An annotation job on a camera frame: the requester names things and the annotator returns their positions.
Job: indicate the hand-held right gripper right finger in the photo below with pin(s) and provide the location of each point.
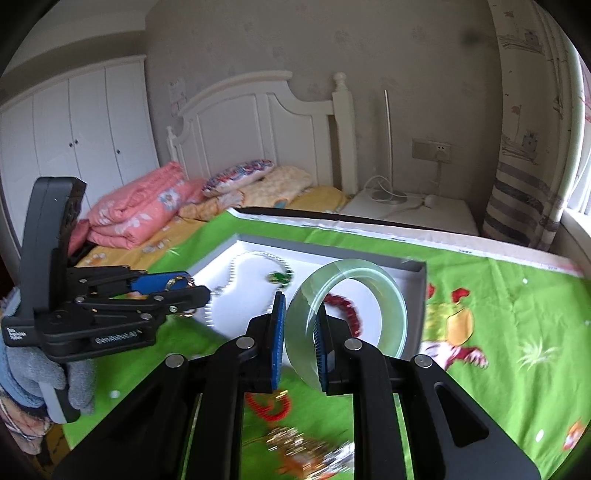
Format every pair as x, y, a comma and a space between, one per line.
318, 355

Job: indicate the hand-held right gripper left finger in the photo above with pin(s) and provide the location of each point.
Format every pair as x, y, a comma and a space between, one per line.
278, 341

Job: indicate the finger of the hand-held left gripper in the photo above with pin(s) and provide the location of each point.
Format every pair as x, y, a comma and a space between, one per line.
184, 297
152, 282

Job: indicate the pale green jade bangle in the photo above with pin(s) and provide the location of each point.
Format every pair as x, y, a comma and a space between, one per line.
298, 337

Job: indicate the grey jewelry box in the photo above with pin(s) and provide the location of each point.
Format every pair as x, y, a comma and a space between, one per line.
251, 295

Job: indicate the person's left hand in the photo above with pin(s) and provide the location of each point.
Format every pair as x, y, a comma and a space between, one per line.
78, 378

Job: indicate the green stone pendant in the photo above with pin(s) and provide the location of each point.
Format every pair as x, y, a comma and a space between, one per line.
279, 277

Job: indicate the pink pillow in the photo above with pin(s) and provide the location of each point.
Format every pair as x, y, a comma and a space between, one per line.
138, 207

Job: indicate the silver pearl brooch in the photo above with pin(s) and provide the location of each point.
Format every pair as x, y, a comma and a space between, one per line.
339, 457

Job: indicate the white wardrobe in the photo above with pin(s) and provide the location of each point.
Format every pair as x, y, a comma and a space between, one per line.
92, 124

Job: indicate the patterned pillow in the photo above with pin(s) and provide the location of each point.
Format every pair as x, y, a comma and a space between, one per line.
235, 177

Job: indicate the yellow cartoon bed sheet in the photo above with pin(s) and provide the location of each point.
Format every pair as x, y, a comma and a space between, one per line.
314, 198

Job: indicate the green cartoon printed cloth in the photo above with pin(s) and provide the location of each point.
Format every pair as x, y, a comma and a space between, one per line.
461, 300

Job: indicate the white nightstand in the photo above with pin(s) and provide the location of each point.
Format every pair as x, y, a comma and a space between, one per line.
415, 217

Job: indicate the white slim lamp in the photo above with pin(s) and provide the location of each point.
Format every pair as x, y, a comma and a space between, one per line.
385, 196

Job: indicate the white bed headboard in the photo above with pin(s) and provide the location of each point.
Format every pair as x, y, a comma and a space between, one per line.
240, 120

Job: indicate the person's floral clothing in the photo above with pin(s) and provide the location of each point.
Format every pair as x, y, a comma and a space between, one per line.
18, 429

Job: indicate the printed striped curtain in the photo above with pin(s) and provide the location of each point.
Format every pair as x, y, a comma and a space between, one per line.
521, 138

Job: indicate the window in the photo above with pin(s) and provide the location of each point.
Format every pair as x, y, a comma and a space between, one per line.
582, 161

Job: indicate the wall socket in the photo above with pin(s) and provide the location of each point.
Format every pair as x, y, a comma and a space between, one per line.
425, 148

